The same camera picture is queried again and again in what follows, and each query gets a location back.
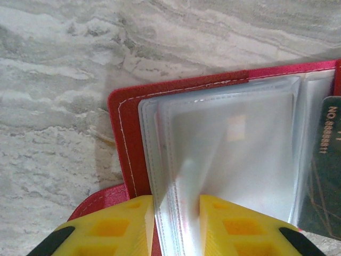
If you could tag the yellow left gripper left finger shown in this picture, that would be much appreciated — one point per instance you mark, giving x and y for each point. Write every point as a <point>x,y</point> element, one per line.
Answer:
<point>112,232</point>

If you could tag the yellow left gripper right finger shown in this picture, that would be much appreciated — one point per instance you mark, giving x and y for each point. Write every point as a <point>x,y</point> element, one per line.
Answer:
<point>239,232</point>

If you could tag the red card holder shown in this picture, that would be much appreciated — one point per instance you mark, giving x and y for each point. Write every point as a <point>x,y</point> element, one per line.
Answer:
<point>128,120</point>

